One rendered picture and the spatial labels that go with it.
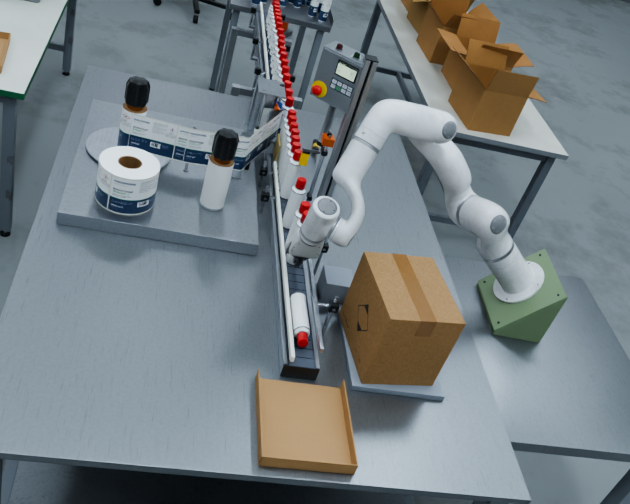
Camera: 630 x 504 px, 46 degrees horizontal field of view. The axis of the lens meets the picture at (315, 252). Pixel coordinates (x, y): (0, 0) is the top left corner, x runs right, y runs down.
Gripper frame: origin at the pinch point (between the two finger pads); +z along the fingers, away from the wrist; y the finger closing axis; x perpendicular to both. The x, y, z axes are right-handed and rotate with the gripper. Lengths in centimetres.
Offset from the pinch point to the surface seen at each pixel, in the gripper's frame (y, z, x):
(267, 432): 10, -10, 62
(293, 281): -0.2, 6.0, 4.6
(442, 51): -116, 94, -232
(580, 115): -334, 232, -360
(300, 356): 0.2, -5.8, 36.8
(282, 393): 5.1, -5.3, 48.7
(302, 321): 0.2, -7.4, 26.0
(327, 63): -2, -27, -65
